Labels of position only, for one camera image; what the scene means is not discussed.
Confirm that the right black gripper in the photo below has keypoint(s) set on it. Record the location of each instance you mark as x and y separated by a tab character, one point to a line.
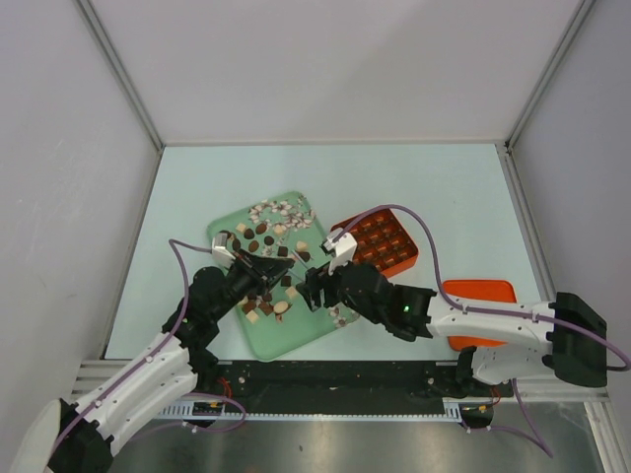
316	281

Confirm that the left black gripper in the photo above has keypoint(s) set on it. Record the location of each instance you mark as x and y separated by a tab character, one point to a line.
258	269

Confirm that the white square chocolate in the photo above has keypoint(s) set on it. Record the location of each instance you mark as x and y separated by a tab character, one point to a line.
292	293

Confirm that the grey plastic tweezers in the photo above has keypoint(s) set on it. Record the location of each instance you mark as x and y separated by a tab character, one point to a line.
303	267

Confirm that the green floral tray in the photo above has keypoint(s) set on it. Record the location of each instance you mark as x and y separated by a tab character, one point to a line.
272	227

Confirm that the orange chocolate box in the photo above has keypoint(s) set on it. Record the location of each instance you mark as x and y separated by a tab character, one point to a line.
384	242

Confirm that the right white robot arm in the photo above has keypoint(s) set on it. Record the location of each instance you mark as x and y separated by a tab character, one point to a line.
565	337

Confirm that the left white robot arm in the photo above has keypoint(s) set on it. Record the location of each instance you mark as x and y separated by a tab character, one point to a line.
94	429

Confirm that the white swirl oval chocolate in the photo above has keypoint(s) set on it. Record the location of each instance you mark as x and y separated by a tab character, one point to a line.
281	307

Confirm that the brown square chocolate low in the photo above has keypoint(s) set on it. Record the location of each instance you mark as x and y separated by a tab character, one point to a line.
266	308

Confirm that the white square chocolate low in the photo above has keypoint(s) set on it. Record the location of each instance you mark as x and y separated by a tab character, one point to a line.
252	317

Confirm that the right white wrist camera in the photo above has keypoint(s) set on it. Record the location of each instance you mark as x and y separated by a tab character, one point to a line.
340	246

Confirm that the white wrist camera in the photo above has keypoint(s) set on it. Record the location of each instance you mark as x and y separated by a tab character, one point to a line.
340	246
221	251

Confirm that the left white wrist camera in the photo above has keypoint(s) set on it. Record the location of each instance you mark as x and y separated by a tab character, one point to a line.
221	251

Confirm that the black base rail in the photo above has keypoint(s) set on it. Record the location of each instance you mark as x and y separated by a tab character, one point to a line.
339	388

